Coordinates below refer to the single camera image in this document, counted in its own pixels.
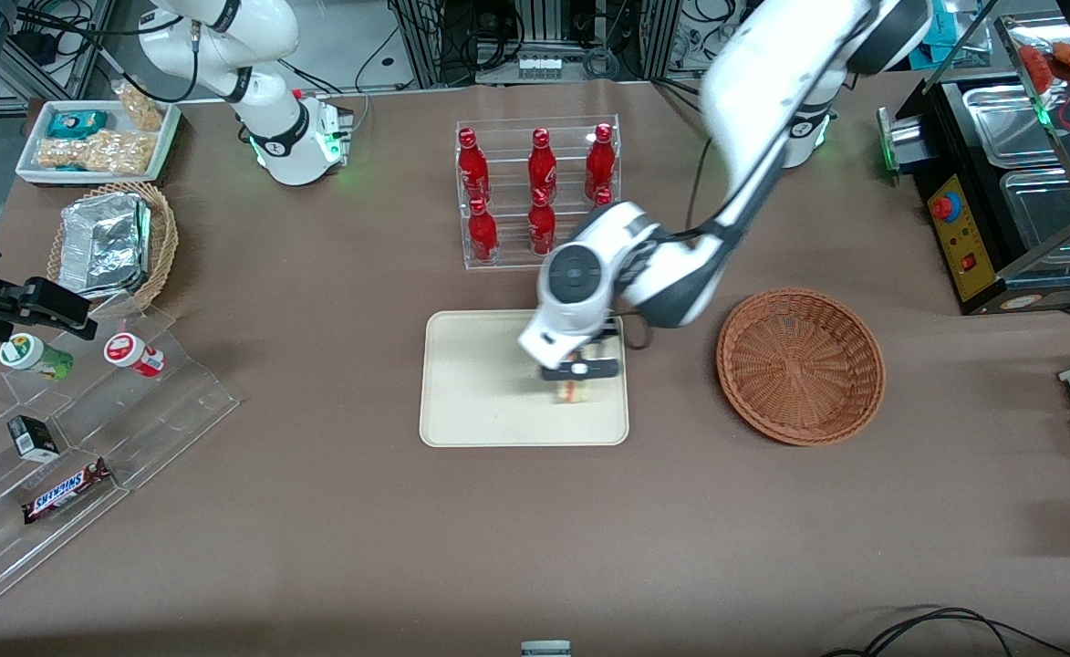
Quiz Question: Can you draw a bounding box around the red food in warmer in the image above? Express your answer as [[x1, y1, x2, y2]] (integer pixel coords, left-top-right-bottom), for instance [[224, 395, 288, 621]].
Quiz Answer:
[[1018, 38, 1070, 94]]

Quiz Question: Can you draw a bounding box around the white rectangular snack tray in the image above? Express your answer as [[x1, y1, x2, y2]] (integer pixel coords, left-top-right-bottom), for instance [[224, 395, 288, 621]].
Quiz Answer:
[[15, 99, 182, 188]]

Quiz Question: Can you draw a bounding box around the cream plastic tray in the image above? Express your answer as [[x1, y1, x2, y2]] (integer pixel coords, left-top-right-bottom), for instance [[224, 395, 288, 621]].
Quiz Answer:
[[419, 308, 631, 448]]

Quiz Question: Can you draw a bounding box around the light wicker basket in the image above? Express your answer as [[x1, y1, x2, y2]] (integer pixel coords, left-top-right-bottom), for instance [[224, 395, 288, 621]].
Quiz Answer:
[[47, 181, 180, 320]]

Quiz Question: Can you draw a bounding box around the aluminium frame rack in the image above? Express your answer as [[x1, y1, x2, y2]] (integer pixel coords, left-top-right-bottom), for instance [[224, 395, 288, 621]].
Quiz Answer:
[[389, 0, 681, 85]]

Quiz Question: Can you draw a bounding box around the small clear peanut bag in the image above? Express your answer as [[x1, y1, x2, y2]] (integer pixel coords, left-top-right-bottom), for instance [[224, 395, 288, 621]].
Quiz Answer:
[[113, 80, 166, 133]]

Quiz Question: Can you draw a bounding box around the black floor cable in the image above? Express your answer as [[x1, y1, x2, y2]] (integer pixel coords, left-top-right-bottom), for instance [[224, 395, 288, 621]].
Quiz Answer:
[[822, 607, 1070, 657]]

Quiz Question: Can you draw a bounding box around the teal snack packet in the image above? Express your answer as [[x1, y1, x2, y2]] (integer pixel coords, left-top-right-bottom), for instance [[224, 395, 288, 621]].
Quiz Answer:
[[47, 109, 109, 140]]

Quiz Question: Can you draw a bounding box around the small black box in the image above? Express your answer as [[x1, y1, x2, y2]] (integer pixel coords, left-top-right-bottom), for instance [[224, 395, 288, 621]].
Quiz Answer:
[[7, 415, 61, 462]]

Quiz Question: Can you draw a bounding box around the clear acrylic bottle rack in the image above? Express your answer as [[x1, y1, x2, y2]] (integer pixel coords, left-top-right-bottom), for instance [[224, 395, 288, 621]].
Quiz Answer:
[[455, 114, 622, 271]]

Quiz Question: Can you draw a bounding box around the red label drink cup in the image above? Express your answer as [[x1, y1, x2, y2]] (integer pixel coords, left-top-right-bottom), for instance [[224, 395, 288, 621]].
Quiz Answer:
[[103, 332, 167, 378]]

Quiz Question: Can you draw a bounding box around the large clear peanut bag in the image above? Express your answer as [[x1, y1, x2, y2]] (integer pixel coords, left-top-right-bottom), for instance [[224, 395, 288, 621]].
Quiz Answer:
[[35, 130, 154, 174]]

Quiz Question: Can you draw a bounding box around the green label drink cup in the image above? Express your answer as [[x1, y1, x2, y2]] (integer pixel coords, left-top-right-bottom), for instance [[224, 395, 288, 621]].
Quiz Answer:
[[0, 333, 75, 381]]

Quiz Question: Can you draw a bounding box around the brown round wicker basket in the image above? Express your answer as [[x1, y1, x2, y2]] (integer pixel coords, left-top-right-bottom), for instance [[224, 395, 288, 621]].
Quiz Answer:
[[715, 287, 887, 447]]

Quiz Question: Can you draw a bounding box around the clear acrylic step display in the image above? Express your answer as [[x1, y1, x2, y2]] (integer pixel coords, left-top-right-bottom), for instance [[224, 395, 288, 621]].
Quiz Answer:
[[0, 306, 242, 617]]

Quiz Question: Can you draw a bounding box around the Snickers chocolate bar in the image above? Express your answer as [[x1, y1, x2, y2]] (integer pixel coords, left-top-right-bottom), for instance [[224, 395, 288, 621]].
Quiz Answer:
[[22, 458, 114, 526]]

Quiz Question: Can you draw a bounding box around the silver foil package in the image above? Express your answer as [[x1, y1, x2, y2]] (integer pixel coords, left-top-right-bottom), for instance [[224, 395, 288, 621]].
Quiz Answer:
[[58, 192, 152, 297]]

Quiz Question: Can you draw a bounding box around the teal box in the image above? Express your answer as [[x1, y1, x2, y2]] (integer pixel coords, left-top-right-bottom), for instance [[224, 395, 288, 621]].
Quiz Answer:
[[919, 20, 957, 67]]

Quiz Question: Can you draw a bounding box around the black food warmer appliance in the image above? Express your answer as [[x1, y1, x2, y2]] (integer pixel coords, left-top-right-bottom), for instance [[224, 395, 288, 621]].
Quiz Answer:
[[877, 14, 1070, 317]]

